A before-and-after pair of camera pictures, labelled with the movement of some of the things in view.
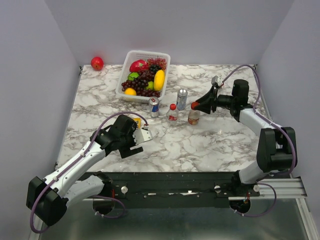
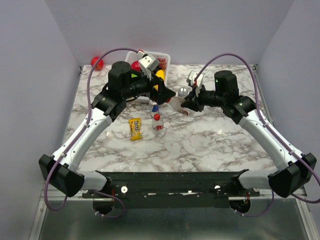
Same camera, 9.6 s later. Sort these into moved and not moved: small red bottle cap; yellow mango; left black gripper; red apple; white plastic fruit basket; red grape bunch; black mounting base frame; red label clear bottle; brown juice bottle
Moved: left black gripper; red label clear bottle; small red bottle cap; brown juice bottle
Not moved: white plastic fruit basket; black mounting base frame; yellow mango; red apple; red grape bunch
